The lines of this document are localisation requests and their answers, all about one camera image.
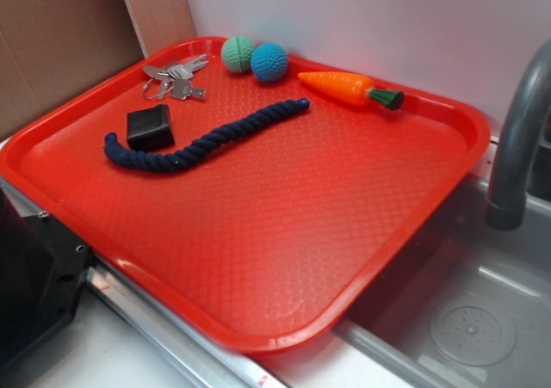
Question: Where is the red plastic tray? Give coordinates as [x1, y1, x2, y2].
[1, 37, 490, 354]

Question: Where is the blue textured ball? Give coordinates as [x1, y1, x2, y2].
[251, 42, 288, 83]

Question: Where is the orange toy carrot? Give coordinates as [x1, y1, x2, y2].
[297, 71, 406, 111]

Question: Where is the green textured ball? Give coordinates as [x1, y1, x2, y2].
[221, 35, 256, 73]

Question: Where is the black leather wallet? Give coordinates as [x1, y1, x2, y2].
[127, 103, 175, 151]

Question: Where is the silver key bunch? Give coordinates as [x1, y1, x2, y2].
[141, 54, 209, 101]

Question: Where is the grey toy sink basin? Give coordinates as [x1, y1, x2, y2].
[335, 176, 550, 387]

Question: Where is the brown cardboard panel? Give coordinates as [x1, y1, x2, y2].
[1, 0, 195, 139]

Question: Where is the grey toy faucet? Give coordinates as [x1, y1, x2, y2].
[484, 41, 550, 231]

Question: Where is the dark blue rope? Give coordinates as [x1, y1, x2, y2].
[103, 96, 311, 175]

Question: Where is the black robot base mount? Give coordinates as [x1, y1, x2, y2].
[1, 194, 91, 373]

